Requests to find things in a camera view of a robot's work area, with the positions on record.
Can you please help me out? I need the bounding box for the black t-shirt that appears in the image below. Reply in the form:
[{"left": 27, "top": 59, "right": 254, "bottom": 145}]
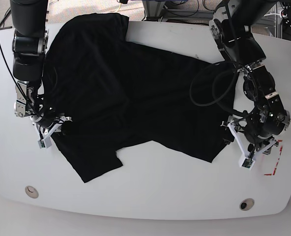
[{"left": 46, "top": 13, "right": 236, "bottom": 182}]

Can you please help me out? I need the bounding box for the white table grommet left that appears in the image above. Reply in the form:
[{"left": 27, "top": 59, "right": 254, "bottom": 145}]
[{"left": 25, "top": 186, "right": 39, "bottom": 199}]

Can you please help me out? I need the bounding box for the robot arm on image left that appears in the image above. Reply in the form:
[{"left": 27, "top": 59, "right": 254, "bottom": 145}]
[{"left": 10, "top": 0, "right": 71, "bottom": 148}]

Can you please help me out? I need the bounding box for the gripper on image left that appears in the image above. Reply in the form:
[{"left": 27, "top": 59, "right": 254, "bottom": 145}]
[{"left": 32, "top": 115, "right": 72, "bottom": 142}]

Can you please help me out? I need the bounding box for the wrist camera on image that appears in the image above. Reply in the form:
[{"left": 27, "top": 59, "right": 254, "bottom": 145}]
[
  {"left": 238, "top": 156, "right": 255, "bottom": 170},
  {"left": 38, "top": 138, "right": 52, "bottom": 148}
]

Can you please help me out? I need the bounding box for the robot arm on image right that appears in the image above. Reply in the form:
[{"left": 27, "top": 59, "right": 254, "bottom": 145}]
[{"left": 209, "top": 0, "right": 291, "bottom": 167}]

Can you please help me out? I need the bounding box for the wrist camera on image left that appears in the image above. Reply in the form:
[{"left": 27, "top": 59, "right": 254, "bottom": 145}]
[{"left": 38, "top": 138, "right": 52, "bottom": 148}]

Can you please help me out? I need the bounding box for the red tape rectangle marking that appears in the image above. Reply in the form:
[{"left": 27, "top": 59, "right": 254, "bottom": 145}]
[{"left": 262, "top": 139, "right": 283, "bottom": 176}]

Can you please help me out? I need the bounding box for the table grommet hole right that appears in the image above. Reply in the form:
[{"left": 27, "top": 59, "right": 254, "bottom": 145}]
[{"left": 239, "top": 198, "right": 255, "bottom": 211}]

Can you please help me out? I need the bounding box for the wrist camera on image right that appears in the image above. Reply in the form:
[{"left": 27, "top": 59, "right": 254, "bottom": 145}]
[{"left": 238, "top": 156, "right": 255, "bottom": 170}]

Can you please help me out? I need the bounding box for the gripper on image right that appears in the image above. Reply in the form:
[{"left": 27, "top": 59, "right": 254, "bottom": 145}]
[{"left": 221, "top": 116, "right": 279, "bottom": 160}]

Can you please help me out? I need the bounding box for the aluminium frame rail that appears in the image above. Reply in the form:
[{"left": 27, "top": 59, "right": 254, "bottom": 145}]
[{"left": 142, "top": 0, "right": 283, "bottom": 38}]

